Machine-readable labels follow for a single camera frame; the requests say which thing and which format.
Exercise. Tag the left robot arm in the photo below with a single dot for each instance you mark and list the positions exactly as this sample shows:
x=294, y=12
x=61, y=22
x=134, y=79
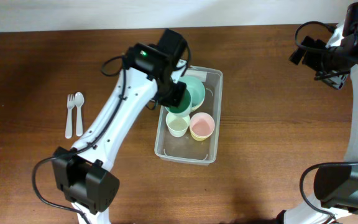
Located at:
x=148, y=73

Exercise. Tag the cream white cup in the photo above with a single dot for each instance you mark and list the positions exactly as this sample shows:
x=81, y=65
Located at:
x=177, y=126

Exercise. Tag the clear plastic container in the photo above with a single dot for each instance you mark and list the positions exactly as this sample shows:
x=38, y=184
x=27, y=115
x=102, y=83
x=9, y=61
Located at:
x=185, y=149

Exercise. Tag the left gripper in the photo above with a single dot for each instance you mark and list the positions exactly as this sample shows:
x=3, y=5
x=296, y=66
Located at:
x=177, y=99

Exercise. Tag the white plastic fork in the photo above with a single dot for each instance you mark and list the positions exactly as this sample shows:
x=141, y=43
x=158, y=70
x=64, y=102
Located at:
x=69, y=124

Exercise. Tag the yellow bowl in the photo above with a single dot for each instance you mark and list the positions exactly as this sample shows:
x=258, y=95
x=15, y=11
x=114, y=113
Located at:
x=194, y=108

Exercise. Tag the white plastic spoon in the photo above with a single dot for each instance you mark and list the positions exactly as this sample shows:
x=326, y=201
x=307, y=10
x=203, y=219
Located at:
x=79, y=101

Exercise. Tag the green bowl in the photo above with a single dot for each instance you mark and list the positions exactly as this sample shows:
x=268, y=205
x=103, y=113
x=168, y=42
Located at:
x=195, y=87

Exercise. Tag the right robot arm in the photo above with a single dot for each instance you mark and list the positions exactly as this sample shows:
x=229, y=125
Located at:
x=330, y=190

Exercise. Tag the pink cup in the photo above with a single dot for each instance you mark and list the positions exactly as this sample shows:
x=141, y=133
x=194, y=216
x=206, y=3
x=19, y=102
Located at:
x=202, y=123

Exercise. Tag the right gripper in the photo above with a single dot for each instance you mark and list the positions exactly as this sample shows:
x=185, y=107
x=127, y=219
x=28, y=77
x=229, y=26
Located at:
x=335, y=80

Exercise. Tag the green cup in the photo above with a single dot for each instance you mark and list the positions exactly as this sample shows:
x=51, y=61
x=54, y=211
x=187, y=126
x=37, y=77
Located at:
x=184, y=108

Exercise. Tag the yellow cup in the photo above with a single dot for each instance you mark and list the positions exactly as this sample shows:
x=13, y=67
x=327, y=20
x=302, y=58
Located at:
x=198, y=137

